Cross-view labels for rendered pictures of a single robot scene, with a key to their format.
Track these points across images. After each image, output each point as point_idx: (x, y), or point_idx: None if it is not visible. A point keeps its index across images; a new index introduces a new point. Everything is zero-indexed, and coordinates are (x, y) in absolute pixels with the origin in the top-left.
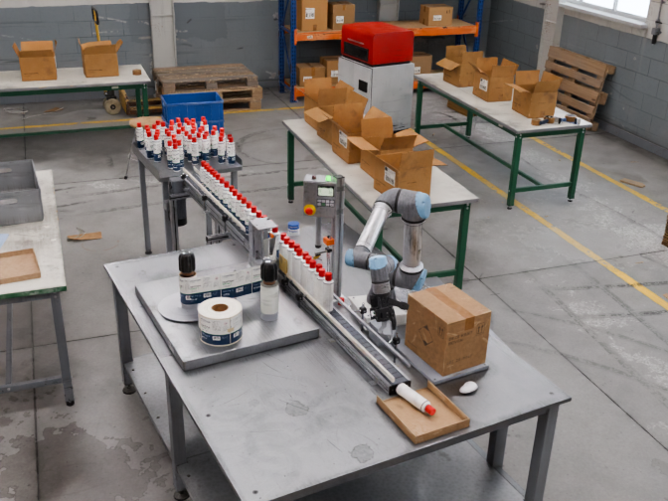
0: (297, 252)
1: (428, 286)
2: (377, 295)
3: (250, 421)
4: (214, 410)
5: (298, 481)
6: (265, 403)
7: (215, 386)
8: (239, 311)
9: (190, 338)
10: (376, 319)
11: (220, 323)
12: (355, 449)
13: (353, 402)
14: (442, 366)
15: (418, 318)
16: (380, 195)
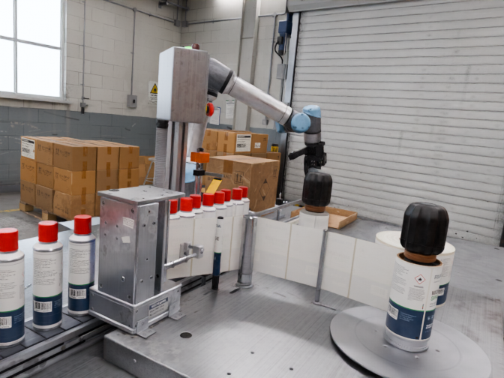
0: (192, 205)
1: (94, 224)
2: (321, 141)
3: (457, 262)
4: (487, 280)
5: (457, 240)
6: None
7: (466, 288)
8: (394, 231)
9: (460, 310)
10: (323, 163)
11: None
12: (396, 230)
13: (353, 235)
14: (274, 202)
15: (259, 179)
16: (220, 65)
